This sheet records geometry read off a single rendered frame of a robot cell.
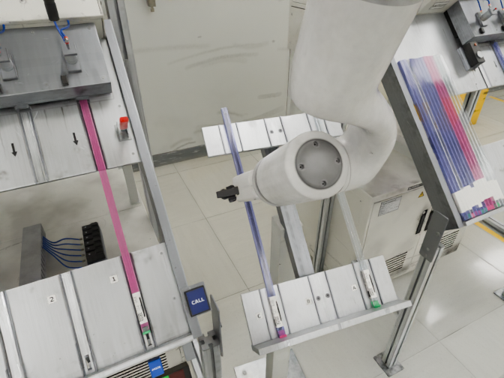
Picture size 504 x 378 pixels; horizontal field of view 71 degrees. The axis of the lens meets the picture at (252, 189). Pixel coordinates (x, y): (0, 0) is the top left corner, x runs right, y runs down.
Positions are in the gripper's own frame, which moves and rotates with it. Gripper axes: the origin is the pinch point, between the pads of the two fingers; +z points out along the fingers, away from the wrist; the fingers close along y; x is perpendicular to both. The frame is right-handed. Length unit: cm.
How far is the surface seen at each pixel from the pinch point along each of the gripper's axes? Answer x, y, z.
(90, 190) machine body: -15, 40, 72
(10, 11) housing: -41, 38, 2
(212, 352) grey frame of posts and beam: 34.0, 12.9, 14.5
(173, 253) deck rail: 9.3, 17.3, 6.1
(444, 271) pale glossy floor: 55, -115, 84
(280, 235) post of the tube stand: 11.5, -7.9, 11.9
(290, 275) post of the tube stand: 23.3, -11.6, 21.0
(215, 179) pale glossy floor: -21, -26, 179
